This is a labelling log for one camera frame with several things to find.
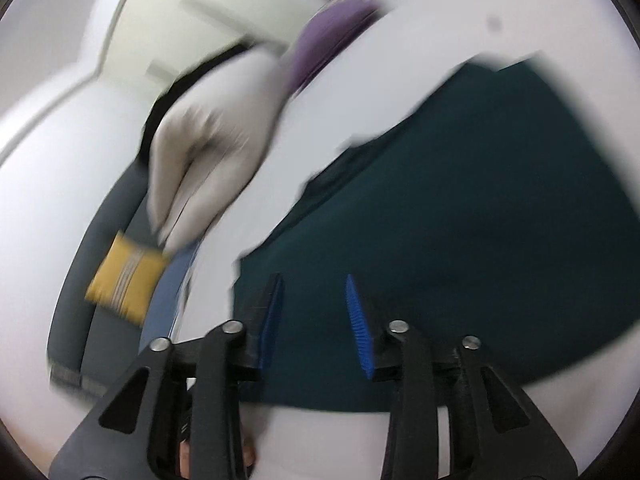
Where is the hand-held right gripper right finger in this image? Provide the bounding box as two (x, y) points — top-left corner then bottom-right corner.
(345, 274), (578, 480)

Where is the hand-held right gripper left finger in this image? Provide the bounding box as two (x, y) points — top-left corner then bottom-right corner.
(49, 272), (285, 480)

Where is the dark green sweater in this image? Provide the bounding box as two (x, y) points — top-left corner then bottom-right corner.
(231, 52), (640, 413)

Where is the blue pillow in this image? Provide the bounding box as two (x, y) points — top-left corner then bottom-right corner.
(137, 245), (201, 353)

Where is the yellow throw pillow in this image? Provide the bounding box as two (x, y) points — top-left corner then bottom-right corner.
(85, 232), (171, 328)

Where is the grey upholstered headboard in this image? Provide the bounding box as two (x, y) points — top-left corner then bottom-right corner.
(47, 160), (166, 391)

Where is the rolled beige duvet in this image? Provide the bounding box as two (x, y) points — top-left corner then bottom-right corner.
(147, 45), (291, 251)

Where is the purple throw pillow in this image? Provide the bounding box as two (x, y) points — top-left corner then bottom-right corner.
(287, 0), (386, 96)

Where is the bed with white sheet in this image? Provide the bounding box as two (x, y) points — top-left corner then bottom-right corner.
(170, 0), (640, 480)

